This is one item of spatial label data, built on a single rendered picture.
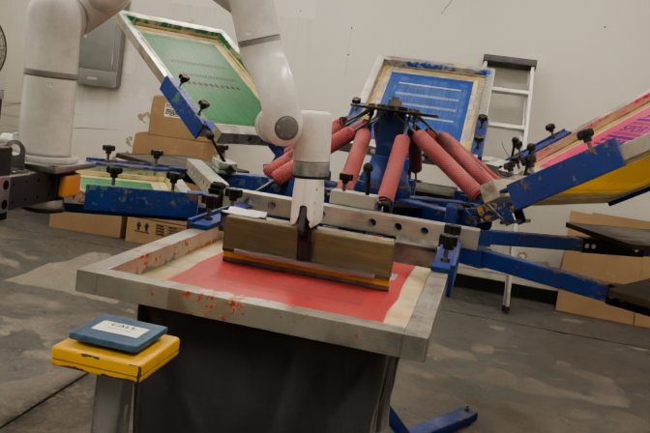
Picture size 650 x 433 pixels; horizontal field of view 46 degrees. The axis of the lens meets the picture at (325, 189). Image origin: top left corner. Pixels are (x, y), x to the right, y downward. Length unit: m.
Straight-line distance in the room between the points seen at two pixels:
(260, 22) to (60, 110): 0.40
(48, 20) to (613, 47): 4.88
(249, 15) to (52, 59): 0.37
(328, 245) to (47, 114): 0.59
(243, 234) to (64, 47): 0.51
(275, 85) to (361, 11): 4.57
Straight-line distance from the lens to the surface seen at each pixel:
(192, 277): 1.48
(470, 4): 5.91
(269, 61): 1.48
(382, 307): 1.44
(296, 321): 1.21
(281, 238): 1.58
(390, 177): 2.26
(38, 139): 1.49
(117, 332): 1.10
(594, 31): 5.92
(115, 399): 1.13
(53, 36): 1.48
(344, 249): 1.55
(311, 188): 1.52
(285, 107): 1.45
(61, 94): 1.49
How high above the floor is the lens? 1.33
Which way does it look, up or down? 7 degrees down
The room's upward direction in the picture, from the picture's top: 8 degrees clockwise
